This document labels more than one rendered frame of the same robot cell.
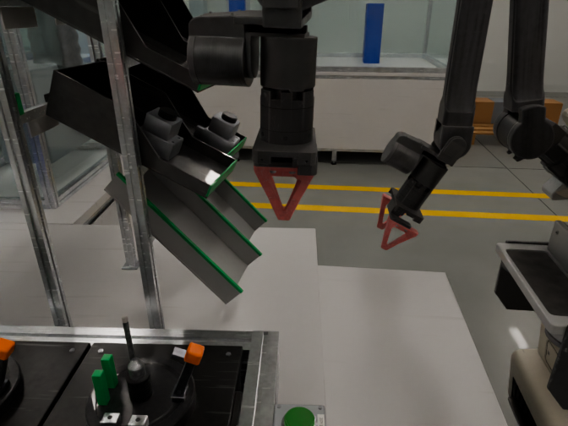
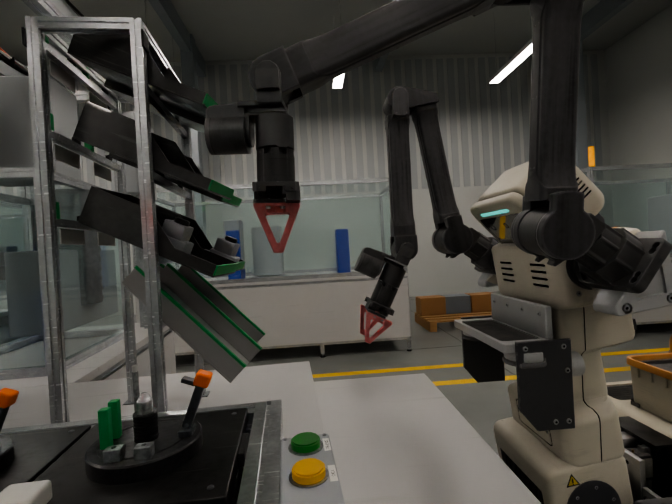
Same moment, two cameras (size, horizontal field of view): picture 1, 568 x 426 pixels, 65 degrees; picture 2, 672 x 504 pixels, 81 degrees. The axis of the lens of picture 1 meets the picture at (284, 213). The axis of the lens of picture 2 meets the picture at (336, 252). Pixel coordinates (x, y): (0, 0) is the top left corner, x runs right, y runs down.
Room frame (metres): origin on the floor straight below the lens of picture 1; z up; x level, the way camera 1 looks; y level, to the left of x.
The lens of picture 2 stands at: (-0.12, 0.01, 1.23)
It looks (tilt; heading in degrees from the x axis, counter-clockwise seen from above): 1 degrees down; 351
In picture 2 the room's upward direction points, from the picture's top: 3 degrees counter-clockwise
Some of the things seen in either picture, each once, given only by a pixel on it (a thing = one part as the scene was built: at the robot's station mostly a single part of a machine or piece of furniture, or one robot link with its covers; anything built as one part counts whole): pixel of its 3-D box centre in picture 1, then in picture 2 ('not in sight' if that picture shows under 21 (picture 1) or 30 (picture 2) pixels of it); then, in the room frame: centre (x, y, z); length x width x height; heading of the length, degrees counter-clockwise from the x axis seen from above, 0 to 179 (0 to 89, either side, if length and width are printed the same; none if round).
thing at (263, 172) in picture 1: (285, 178); (277, 222); (0.49, 0.00, 1.27); 0.07 x 0.07 x 0.09; 88
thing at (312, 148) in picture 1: (286, 121); (276, 175); (0.48, 0.00, 1.34); 0.10 x 0.07 x 0.07; 178
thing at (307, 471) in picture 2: not in sight; (308, 474); (0.34, -0.02, 0.96); 0.04 x 0.04 x 0.02
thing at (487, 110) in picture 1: (510, 120); (460, 310); (5.31, -2.73, 0.20); 1.20 x 0.80 x 0.41; 84
